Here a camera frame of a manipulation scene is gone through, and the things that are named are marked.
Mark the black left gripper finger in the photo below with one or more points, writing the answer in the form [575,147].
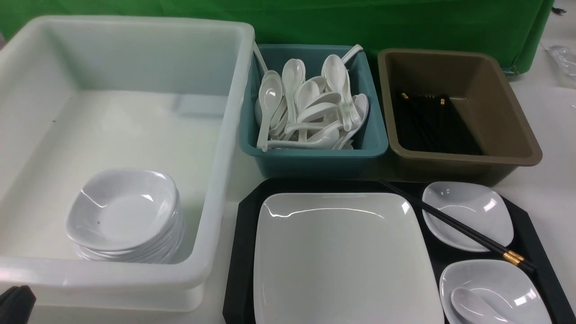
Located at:
[16,305]

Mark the large white square plate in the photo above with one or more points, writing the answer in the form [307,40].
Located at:
[342,258]

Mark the black chopstick gold band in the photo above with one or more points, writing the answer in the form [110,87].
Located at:
[450,220]

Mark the white soup spoon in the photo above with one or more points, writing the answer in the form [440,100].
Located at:
[293,75]
[474,309]
[270,96]
[336,75]

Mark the white bowl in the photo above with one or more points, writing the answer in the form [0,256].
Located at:
[476,206]
[504,287]

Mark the stack of white bowls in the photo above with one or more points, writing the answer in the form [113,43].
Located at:
[127,215]

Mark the large white plastic tub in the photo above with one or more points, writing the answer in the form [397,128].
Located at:
[85,94]

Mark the teal plastic bin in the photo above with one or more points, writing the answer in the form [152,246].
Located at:
[369,143]

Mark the pile of black chopsticks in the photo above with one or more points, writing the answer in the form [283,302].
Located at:
[430,123]

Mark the brown plastic bin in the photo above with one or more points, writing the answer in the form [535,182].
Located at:
[483,97]

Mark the black serving tray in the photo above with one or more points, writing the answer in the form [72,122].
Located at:
[239,304]

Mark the green cloth backdrop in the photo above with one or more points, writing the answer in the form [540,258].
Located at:
[507,30]

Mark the clear plastic bag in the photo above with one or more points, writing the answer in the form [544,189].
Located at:
[565,59]

